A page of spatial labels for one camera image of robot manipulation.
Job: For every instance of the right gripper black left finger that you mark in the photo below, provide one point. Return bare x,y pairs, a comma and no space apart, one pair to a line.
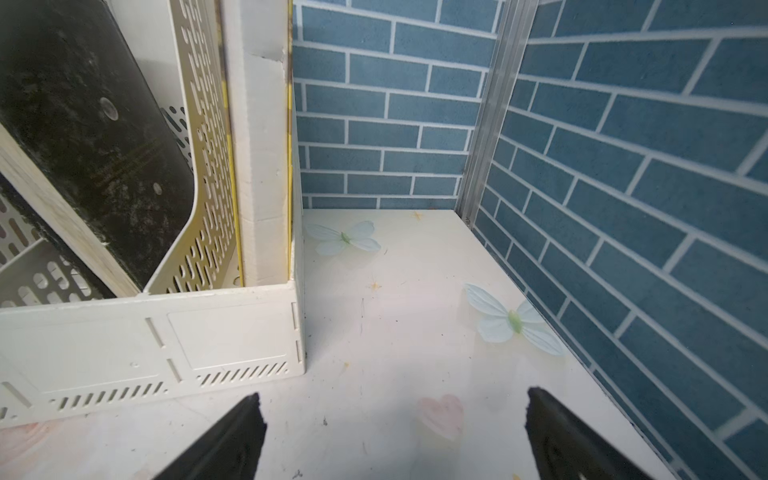
230,449

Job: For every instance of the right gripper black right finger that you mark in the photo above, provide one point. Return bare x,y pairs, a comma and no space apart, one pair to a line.
565,447

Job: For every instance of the white file organizer rack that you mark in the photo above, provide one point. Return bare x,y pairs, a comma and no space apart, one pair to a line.
223,307

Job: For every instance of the black book in rack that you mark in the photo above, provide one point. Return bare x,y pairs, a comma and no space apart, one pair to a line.
75,100

